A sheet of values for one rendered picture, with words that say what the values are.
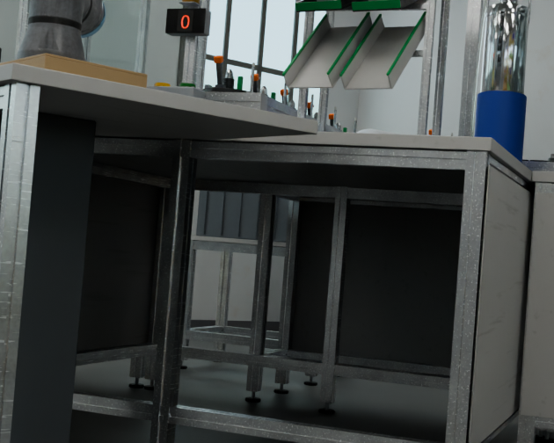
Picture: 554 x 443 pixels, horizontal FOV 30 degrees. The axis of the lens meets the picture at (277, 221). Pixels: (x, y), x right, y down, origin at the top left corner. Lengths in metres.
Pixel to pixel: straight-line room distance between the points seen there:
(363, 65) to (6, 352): 1.25
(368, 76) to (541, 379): 1.01
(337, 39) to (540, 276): 0.88
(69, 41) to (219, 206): 2.56
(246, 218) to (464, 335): 2.53
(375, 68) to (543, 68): 4.21
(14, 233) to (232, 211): 2.98
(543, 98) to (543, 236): 3.78
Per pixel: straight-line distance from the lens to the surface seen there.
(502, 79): 3.35
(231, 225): 4.75
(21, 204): 1.84
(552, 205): 3.02
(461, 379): 2.33
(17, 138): 1.84
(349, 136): 2.38
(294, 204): 4.23
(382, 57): 2.66
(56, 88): 1.87
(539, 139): 6.72
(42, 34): 2.32
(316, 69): 2.67
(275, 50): 7.30
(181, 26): 2.99
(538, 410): 3.04
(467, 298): 2.32
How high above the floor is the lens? 0.58
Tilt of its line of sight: 2 degrees up
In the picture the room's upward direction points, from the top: 4 degrees clockwise
